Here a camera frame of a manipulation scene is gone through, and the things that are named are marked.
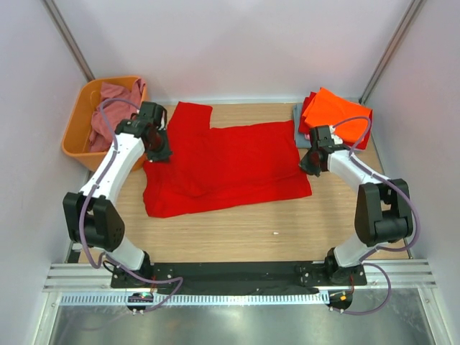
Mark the red t shirt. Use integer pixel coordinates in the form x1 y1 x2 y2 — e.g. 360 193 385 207
143 102 312 218

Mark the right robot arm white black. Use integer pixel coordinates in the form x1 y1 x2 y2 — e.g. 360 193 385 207
300 126 414 285

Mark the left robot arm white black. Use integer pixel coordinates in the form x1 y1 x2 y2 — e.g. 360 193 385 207
63 101 172 288

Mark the folded red shirt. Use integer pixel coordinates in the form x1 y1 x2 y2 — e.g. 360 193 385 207
298 91 374 151

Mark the folded orange shirt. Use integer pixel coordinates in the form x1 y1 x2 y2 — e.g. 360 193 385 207
300 87 373 144

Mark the pink crumpled shirt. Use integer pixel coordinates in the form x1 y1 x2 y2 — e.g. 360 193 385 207
89 78 146 152

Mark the orange plastic basket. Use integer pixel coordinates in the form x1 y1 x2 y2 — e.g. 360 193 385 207
61 75 148 172

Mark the right corner aluminium profile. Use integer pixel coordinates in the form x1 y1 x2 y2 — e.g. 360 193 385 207
359 0 426 104

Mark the corner aluminium profile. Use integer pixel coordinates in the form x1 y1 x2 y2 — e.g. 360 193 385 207
359 0 426 104
41 0 95 81

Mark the left corner aluminium profile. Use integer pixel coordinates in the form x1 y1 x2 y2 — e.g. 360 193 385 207
41 0 95 81

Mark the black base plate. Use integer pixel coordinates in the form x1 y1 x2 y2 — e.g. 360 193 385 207
110 261 367 294

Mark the aluminium rail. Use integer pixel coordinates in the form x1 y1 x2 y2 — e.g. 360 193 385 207
42 259 436 293

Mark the slotted cable duct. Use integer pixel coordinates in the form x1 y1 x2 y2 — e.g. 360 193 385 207
60 291 329 307

